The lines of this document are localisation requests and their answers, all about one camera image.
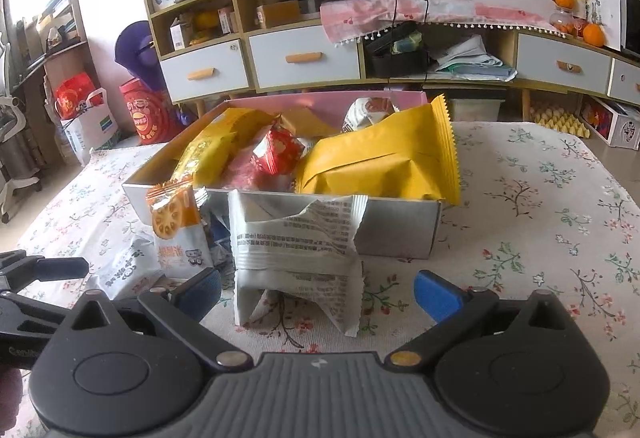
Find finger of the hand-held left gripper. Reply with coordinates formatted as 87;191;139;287
0;250;90;291

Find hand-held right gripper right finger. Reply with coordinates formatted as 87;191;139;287
384;269;579;370

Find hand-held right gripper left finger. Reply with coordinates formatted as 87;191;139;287
59;268;254;372

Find pink cardboard box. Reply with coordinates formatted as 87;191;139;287
122;90;443;259

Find white grey-print snack packet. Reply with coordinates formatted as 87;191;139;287
227;190;369;338

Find pink floral snack packet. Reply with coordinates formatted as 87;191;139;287
222;153;296;193

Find red snack packet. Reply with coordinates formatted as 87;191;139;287
251;124;307;176

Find person's left hand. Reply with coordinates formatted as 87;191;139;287
0;365;23;419

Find blue white snack packet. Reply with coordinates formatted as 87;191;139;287
202;213;236;269

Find white black-print snack packet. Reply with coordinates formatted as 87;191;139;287
87;228;168;301

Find orange lotus-print snack packet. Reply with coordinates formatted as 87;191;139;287
145;182;213;281

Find floral blanket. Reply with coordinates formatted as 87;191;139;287
15;120;640;438

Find white office chair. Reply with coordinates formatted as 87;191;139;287
0;30;43;223

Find yellow patterned snack packet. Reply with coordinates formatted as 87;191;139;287
170;133;238;189

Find white shopping bag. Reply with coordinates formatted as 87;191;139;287
62;88;121;166

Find large yellow snack packet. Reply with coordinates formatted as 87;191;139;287
294;94;462;207

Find red gift bag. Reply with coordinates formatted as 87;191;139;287
54;72;101;121

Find red printed bucket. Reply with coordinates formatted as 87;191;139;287
119;78;183;146

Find white red-print snack packet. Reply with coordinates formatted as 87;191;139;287
342;96;401;135

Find yellow egg tray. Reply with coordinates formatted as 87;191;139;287
532;100;591;139

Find wooden bookshelf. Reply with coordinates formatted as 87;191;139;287
15;0;93;119

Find pile of white papers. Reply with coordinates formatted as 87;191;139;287
432;35;518;81

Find black storage basket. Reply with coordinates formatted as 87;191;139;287
364;22;431;78

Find red white floor carton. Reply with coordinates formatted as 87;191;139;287
580;95;640;149

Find small white box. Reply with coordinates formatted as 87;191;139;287
169;15;193;51

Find wooden low cabinet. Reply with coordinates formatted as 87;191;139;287
357;25;640;119

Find pink floral cloth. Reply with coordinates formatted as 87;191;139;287
320;0;568;47

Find brown cardboard box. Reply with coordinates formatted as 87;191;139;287
256;0;301;29

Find glass jar of kumquats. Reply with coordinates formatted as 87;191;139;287
549;8;583;36

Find white printed carton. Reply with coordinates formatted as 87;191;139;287
585;0;623;49

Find black microwave oven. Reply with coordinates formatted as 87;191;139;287
620;0;640;58

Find white drawer orange handle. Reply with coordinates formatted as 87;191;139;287
160;40;249;103
609;60;640;106
249;25;362;91
516;32;613;94

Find black power cable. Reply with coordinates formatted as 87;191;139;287
390;0;431;91

